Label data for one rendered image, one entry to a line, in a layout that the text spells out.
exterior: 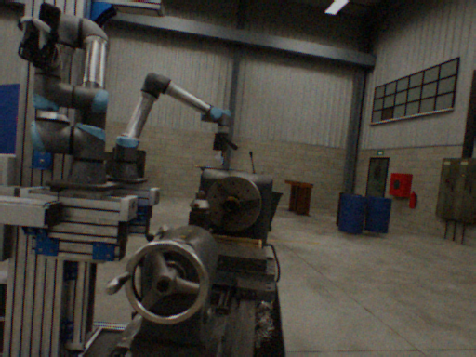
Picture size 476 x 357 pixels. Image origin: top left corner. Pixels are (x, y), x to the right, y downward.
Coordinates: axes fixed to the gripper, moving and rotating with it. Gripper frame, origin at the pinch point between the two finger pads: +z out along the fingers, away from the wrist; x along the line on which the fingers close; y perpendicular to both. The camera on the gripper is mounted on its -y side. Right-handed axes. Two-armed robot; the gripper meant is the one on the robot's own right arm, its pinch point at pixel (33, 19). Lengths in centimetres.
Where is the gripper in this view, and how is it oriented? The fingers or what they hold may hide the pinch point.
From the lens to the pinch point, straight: 95.5
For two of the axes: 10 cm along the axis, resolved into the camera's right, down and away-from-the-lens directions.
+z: 4.0, 0.9, -9.1
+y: -2.3, 9.7, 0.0
